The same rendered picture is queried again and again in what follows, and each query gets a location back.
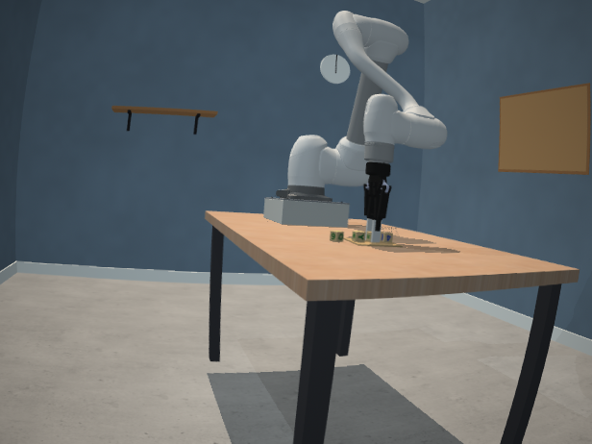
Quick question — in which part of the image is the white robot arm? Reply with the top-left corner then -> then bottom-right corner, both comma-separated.
275,11 -> 447,202

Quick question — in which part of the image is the tan flat mat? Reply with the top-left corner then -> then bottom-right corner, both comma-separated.
344,237 -> 403,247

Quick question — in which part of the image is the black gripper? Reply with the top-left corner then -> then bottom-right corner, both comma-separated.
363,162 -> 391,242

